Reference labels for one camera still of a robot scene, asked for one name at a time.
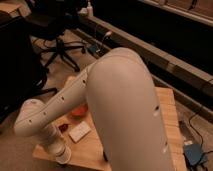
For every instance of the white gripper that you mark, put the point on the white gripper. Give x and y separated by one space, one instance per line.
62 154

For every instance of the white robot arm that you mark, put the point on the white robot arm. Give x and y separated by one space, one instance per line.
126 112

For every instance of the beige rectangular block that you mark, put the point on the beige rectangular block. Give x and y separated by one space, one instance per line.
79 131

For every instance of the orange bowl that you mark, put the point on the orange bowl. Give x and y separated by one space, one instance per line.
80 111

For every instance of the black chair left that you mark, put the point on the black chair left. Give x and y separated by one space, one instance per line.
21 73

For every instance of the black office chair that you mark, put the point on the black office chair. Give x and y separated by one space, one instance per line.
48 20

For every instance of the white bottle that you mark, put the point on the white bottle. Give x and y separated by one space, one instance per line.
89 9

